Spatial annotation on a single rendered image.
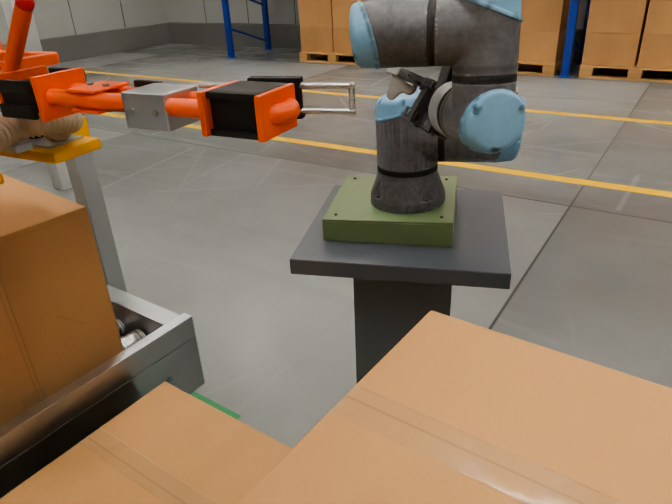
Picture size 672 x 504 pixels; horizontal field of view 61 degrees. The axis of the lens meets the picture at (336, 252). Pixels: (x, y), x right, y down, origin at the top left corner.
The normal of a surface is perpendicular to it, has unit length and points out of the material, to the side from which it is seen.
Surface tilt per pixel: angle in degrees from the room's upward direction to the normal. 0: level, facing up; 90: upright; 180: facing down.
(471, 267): 0
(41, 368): 90
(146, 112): 90
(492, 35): 85
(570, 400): 0
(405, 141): 90
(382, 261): 0
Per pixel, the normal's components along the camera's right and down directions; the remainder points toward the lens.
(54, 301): 0.78, 0.26
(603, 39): -0.55, 0.40
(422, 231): -0.22, 0.45
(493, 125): 0.18, 0.45
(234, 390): -0.04, -0.89
